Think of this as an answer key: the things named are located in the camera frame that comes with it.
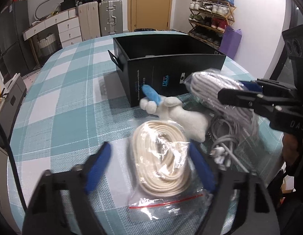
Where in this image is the bagged grey striped cable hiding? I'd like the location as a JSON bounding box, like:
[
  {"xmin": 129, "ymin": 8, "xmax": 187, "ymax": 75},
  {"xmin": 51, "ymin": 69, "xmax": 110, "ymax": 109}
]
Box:
[{"xmin": 184, "ymin": 70, "xmax": 260, "ymax": 137}]

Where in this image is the white charger cable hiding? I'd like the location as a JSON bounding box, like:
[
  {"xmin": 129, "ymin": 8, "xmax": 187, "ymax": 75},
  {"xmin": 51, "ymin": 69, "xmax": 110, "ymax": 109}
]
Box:
[{"xmin": 207, "ymin": 113, "xmax": 251, "ymax": 174}]

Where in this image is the bagged cream rope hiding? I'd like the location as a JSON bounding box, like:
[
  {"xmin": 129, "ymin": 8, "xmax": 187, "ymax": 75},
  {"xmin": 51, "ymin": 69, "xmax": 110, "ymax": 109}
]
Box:
[{"xmin": 127, "ymin": 118, "xmax": 209, "ymax": 222}]

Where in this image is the white plush toy blue horn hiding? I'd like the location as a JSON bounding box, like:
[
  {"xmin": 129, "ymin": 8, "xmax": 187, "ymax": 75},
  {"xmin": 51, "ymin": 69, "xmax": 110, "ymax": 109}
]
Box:
[{"xmin": 139, "ymin": 84, "xmax": 211, "ymax": 143}]

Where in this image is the purple paper bag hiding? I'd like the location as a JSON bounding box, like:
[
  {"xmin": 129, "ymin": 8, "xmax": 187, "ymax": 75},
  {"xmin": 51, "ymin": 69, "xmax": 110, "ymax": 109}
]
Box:
[{"xmin": 219, "ymin": 26, "xmax": 242, "ymax": 60}]

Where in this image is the teal checked tablecloth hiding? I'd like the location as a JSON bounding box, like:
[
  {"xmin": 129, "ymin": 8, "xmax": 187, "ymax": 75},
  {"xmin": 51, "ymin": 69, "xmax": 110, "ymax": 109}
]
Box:
[{"xmin": 7, "ymin": 31, "xmax": 286, "ymax": 235}]

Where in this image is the black cardboard storage box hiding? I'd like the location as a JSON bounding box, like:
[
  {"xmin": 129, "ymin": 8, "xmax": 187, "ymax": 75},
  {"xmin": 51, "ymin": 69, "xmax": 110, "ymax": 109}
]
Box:
[{"xmin": 109, "ymin": 32, "xmax": 226, "ymax": 107}]

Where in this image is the wooden shoe rack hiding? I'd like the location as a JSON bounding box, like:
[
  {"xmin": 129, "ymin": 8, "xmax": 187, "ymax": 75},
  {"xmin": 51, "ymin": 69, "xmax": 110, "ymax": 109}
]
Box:
[{"xmin": 188, "ymin": 0, "xmax": 236, "ymax": 49}]

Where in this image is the grey side cabinet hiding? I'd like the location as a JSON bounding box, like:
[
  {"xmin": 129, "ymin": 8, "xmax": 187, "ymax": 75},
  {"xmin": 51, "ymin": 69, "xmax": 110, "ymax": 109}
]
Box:
[{"xmin": 0, "ymin": 71, "xmax": 27, "ymax": 139}]

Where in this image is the wooden door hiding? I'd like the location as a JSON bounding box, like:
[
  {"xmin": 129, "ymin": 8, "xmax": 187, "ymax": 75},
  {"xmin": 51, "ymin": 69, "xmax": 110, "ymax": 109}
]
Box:
[{"xmin": 127, "ymin": 0, "xmax": 172, "ymax": 32}]

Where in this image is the grey white laundry basket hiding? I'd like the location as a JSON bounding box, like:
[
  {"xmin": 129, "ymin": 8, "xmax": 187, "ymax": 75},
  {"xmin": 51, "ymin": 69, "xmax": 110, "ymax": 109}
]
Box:
[{"xmin": 38, "ymin": 33, "xmax": 59, "ymax": 57}]

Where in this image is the dark grey refrigerator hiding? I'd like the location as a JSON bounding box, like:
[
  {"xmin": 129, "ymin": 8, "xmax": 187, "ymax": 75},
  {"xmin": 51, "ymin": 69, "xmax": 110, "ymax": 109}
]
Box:
[{"xmin": 0, "ymin": 1, "xmax": 36, "ymax": 76}]

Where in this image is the silver aluminium suitcase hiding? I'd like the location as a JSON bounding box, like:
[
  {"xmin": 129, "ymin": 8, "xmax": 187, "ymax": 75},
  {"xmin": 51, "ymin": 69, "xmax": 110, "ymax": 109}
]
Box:
[{"xmin": 99, "ymin": 0, "xmax": 123, "ymax": 36}]

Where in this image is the white drawer desk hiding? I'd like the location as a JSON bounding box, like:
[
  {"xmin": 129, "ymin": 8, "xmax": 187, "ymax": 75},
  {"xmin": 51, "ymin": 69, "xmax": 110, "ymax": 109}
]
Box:
[{"xmin": 23, "ymin": 8, "xmax": 83, "ymax": 65}]

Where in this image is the beige suitcase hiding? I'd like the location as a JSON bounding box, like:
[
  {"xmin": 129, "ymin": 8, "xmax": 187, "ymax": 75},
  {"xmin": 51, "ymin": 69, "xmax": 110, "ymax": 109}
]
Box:
[{"xmin": 77, "ymin": 1, "xmax": 101, "ymax": 41}]

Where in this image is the black bag on desk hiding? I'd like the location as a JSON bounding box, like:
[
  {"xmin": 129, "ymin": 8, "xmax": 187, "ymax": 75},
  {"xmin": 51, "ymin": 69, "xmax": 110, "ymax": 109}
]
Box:
[{"xmin": 60, "ymin": 0, "xmax": 76, "ymax": 11}]

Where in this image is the black cable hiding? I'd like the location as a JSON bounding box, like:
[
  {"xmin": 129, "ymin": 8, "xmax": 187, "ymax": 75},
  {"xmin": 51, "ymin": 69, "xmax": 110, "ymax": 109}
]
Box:
[{"xmin": 0, "ymin": 116, "xmax": 28, "ymax": 212}]

